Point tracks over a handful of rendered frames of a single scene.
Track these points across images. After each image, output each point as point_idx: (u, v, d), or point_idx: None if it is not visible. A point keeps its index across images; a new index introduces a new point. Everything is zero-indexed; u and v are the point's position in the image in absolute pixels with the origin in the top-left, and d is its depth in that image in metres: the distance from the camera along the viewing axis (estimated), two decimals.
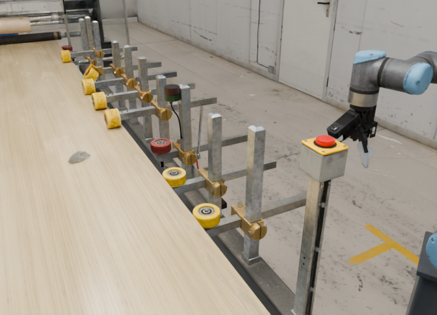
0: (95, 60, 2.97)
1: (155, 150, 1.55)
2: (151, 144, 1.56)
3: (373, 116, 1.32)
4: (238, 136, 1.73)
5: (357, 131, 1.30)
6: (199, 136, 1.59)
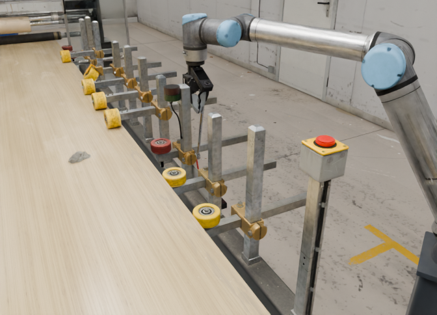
0: (95, 60, 2.97)
1: (155, 150, 1.55)
2: (151, 144, 1.56)
3: None
4: (238, 136, 1.73)
5: None
6: (199, 137, 1.59)
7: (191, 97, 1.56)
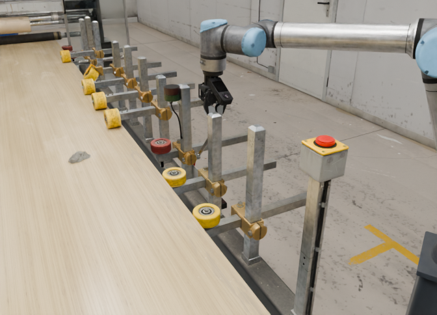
0: (95, 60, 2.97)
1: (155, 150, 1.55)
2: (151, 144, 1.56)
3: None
4: (238, 136, 1.73)
5: None
6: (205, 144, 1.55)
7: (208, 109, 1.44)
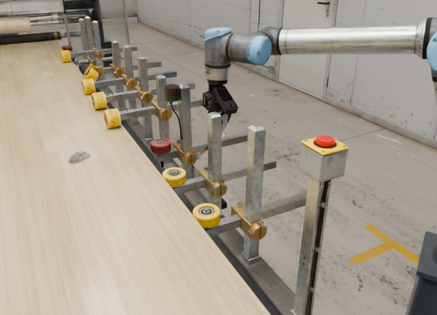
0: (95, 60, 2.97)
1: (155, 150, 1.55)
2: (151, 144, 1.56)
3: None
4: (238, 136, 1.73)
5: None
6: (207, 149, 1.54)
7: None
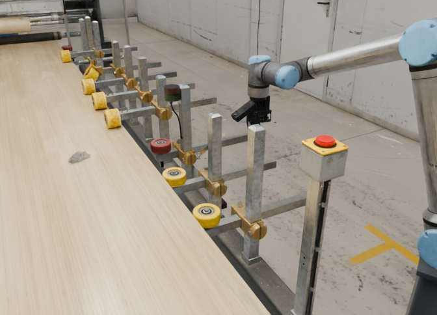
0: (95, 60, 2.97)
1: (155, 150, 1.55)
2: (151, 144, 1.56)
3: (268, 105, 1.73)
4: (238, 136, 1.73)
5: (254, 116, 1.71)
6: (207, 149, 1.54)
7: (248, 123, 1.78)
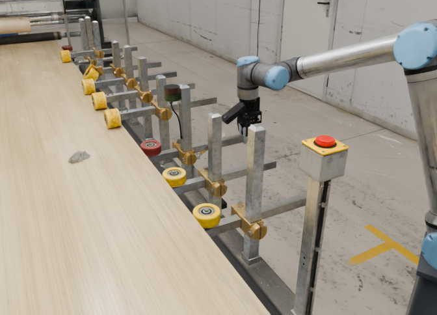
0: (95, 60, 2.97)
1: (144, 152, 1.54)
2: (141, 146, 1.54)
3: (258, 107, 1.71)
4: (229, 138, 1.71)
5: (244, 118, 1.69)
6: (207, 149, 1.54)
7: (238, 125, 1.76)
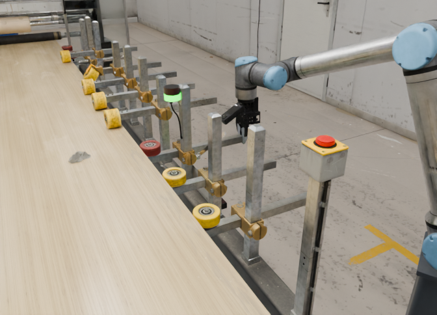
0: (95, 60, 2.97)
1: (144, 153, 1.53)
2: (140, 146, 1.54)
3: (257, 107, 1.71)
4: (228, 138, 1.71)
5: (242, 119, 1.69)
6: (207, 149, 1.54)
7: (237, 125, 1.76)
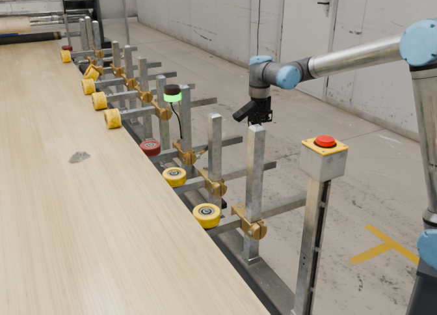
0: (95, 60, 2.97)
1: (144, 153, 1.53)
2: (140, 146, 1.54)
3: (269, 105, 1.73)
4: (228, 138, 1.71)
5: (255, 117, 1.71)
6: (207, 149, 1.54)
7: (248, 123, 1.78)
